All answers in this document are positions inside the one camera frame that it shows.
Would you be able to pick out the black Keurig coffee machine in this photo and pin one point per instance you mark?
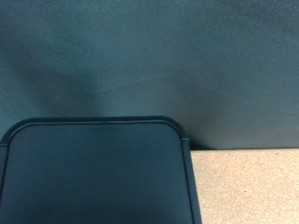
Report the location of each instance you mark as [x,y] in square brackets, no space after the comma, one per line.
[93,174]

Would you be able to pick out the dark grey backdrop board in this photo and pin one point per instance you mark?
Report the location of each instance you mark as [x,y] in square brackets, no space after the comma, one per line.
[155,46]

